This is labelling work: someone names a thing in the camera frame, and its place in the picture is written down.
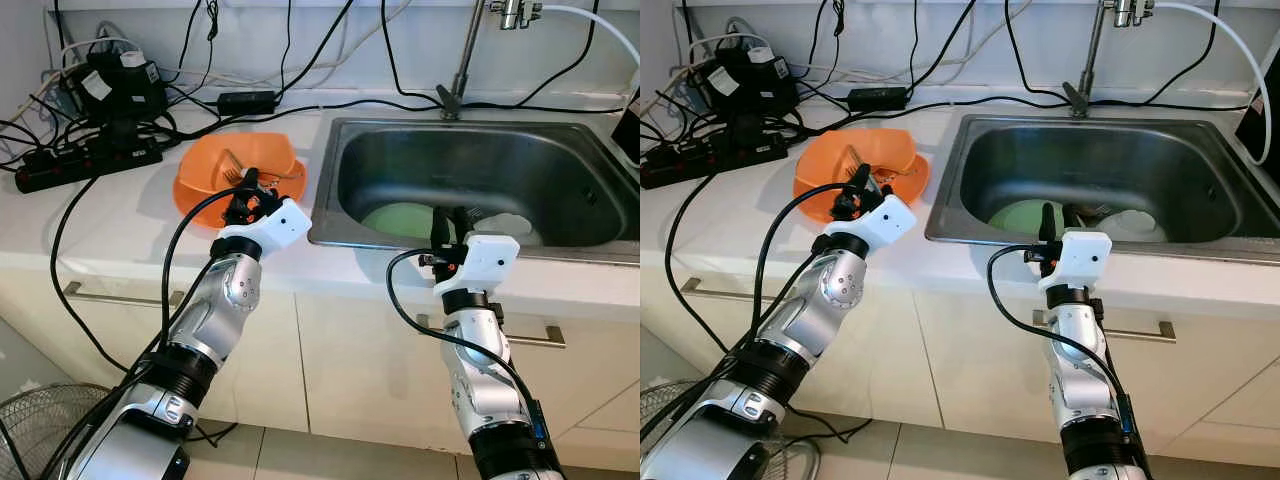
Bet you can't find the metal fork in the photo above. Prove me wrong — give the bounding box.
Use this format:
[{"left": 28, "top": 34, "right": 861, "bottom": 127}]
[
  {"left": 215, "top": 148, "right": 306, "bottom": 187},
  {"left": 845, "top": 145, "right": 926, "bottom": 181}
]

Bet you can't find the orange plastic bowl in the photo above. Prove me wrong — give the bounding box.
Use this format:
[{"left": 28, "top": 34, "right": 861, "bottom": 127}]
[
  {"left": 180, "top": 133, "right": 301, "bottom": 198},
  {"left": 797, "top": 128, "right": 919, "bottom": 193}
]

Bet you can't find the orange plastic plate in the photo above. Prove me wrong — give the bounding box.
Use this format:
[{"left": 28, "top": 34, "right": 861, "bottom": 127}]
[
  {"left": 173, "top": 160, "right": 309, "bottom": 229},
  {"left": 793, "top": 155, "right": 931, "bottom": 223}
]

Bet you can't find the white kitchen cabinet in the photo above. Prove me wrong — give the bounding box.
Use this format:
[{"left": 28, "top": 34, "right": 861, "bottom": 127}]
[
  {"left": 640, "top": 250, "right": 1280, "bottom": 469},
  {"left": 0, "top": 255, "right": 641, "bottom": 473}
]

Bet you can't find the green plate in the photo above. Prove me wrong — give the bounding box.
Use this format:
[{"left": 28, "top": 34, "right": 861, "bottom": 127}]
[
  {"left": 360, "top": 202, "right": 441, "bottom": 241},
  {"left": 985, "top": 198, "right": 1046, "bottom": 238}
]

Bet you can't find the white bowl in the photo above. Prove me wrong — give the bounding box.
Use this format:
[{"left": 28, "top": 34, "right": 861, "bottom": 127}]
[
  {"left": 1095, "top": 208, "right": 1169, "bottom": 243},
  {"left": 470, "top": 212, "right": 544, "bottom": 246}
]

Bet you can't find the stainless steel sink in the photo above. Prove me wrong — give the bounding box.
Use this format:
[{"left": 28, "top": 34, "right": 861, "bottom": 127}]
[
  {"left": 308, "top": 115, "right": 641, "bottom": 266},
  {"left": 925, "top": 110, "right": 1280, "bottom": 266}
]

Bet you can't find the black adapter brick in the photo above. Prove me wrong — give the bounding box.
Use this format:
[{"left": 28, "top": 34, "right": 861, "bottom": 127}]
[
  {"left": 217, "top": 90, "right": 279, "bottom": 114},
  {"left": 848, "top": 86, "right": 909, "bottom": 111}
]

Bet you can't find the black power strip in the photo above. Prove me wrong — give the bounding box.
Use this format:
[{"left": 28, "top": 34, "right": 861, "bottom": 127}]
[
  {"left": 640, "top": 130, "right": 789, "bottom": 189},
  {"left": 15, "top": 138, "right": 164, "bottom": 194}
]

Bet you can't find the black charger with white label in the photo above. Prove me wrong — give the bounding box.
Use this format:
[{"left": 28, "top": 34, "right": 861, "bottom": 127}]
[
  {"left": 690, "top": 45, "right": 801, "bottom": 121},
  {"left": 60, "top": 50, "right": 171, "bottom": 126}
]

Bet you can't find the steel faucet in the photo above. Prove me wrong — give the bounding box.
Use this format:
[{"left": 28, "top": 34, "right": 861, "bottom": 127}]
[
  {"left": 437, "top": 0, "right": 546, "bottom": 121},
  {"left": 1063, "top": 0, "right": 1156, "bottom": 116}
]

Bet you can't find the black water dispenser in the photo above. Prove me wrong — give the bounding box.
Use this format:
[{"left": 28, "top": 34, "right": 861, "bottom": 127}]
[
  {"left": 612, "top": 85, "right": 641, "bottom": 166},
  {"left": 1235, "top": 85, "right": 1280, "bottom": 161}
]

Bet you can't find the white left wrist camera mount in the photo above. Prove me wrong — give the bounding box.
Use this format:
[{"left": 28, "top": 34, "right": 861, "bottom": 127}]
[
  {"left": 825, "top": 193, "right": 918, "bottom": 251},
  {"left": 217, "top": 197, "right": 313, "bottom": 259}
]

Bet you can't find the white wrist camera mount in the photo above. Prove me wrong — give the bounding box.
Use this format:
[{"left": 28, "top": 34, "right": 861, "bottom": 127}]
[
  {"left": 217, "top": 197, "right": 313, "bottom": 259},
  {"left": 825, "top": 193, "right": 918, "bottom": 251},
  {"left": 1040, "top": 232, "right": 1113, "bottom": 293},
  {"left": 435, "top": 233, "right": 521, "bottom": 299}
]

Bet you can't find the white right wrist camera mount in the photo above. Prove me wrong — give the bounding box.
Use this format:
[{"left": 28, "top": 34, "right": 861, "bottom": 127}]
[
  {"left": 1040, "top": 232, "right": 1113, "bottom": 293},
  {"left": 435, "top": 233, "right": 521, "bottom": 299}
]

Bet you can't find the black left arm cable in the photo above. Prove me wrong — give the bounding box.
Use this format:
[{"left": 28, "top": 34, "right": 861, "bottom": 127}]
[
  {"left": 755, "top": 182, "right": 851, "bottom": 346},
  {"left": 158, "top": 186, "right": 241, "bottom": 346}
]

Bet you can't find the black wall cable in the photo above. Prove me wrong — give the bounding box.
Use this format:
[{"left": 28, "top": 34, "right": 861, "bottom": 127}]
[
  {"left": 1003, "top": 0, "right": 1071, "bottom": 106},
  {"left": 280, "top": 0, "right": 295, "bottom": 93},
  {"left": 380, "top": 0, "right": 446, "bottom": 109},
  {"left": 903, "top": 0, "right": 919, "bottom": 89},
  {"left": 900, "top": 0, "right": 979, "bottom": 96},
  {"left": 1090, "top": 0, "right": 1223, "bottom": 109},
  {"left": 272, "top": 0, "right": 356, "bottom": 99},
  {"left": 470, "top": 0, "right": 601, "bottom": 109}
]

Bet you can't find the black power strip cord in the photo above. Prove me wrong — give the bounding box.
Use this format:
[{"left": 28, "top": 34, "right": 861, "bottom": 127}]
[
  {"left": 48, "top": 176, "right": 131, "bottom": 373},
  {"left": 664, "top": 170, "right": 746, "bottom": 351}
]

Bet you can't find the white water hose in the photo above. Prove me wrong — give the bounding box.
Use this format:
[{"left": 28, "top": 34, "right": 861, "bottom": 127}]
[
  {"left": 540, "top": 3, "right": 641, "bottom": 66},
  {"left": 1155, "top": 0, "right": 1273, "bottom": 166}
]

